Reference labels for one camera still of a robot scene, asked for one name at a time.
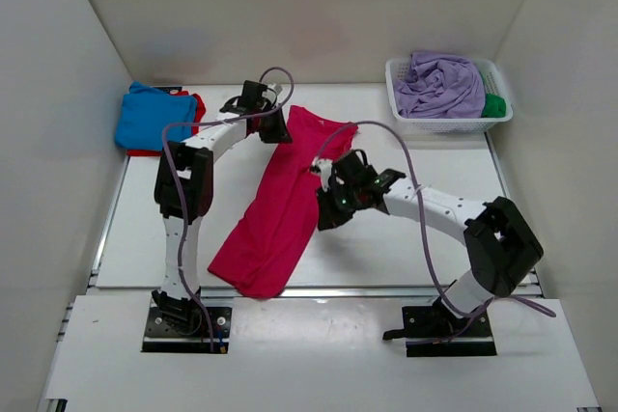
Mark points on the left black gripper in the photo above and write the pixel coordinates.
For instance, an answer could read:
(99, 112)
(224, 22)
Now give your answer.
(281, 134)

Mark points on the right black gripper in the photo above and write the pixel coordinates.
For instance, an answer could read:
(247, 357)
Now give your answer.
(327, 217)

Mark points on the magenta t shirt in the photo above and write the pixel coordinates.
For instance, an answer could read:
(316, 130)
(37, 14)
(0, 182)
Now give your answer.
(260, 254)

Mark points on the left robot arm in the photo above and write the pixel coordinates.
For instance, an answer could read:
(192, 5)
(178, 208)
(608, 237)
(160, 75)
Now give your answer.
(184, 193)

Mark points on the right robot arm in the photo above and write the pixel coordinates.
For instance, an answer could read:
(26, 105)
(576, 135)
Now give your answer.
(500, 245)

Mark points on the red folded t shirt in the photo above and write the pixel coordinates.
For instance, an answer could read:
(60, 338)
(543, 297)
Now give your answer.
(198, 108)

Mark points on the white plastic basket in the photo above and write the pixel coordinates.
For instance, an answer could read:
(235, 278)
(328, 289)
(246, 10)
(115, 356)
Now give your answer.
(495, 84)

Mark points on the blue folded t shirt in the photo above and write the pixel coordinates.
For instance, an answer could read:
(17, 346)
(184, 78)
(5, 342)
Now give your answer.
(145, 118)

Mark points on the lavender t shirt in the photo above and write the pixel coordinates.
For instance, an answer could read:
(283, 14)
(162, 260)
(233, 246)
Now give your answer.
(440, 86)

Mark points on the green t shirt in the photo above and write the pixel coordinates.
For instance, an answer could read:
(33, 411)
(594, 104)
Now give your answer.
(495, 107)

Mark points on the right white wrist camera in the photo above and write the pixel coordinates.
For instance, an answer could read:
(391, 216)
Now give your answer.
(322, 168)

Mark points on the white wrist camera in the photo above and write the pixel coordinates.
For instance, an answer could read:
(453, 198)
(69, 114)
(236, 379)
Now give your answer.
(322, 168)
(273, 90)

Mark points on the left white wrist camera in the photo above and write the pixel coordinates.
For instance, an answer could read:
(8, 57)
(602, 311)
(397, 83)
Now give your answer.
(273, 90)

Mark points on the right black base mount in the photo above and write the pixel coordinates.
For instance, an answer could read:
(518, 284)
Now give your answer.
(432, 331)

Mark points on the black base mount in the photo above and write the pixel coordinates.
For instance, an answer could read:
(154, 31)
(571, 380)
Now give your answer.
(164, 333)
(432, 331)

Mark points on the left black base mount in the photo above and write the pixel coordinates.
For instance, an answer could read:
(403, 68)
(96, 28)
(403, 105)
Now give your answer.
(164, 333)

